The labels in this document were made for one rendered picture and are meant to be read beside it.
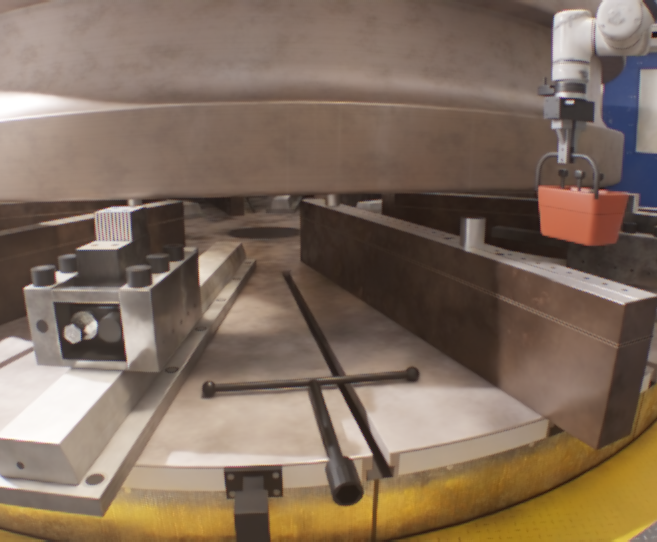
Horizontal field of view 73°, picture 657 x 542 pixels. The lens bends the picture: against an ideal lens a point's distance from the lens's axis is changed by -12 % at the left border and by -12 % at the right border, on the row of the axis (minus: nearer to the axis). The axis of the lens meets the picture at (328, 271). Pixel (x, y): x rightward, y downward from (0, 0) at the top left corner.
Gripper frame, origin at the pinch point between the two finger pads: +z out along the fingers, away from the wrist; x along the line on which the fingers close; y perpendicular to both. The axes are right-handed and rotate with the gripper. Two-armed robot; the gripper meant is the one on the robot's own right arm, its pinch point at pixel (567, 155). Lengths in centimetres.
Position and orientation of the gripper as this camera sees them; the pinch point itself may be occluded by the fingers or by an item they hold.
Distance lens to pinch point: 127.1
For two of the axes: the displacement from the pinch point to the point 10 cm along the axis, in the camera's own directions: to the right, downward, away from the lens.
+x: 9.2, -1.0, 3.8
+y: 3.9, 2.2, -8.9
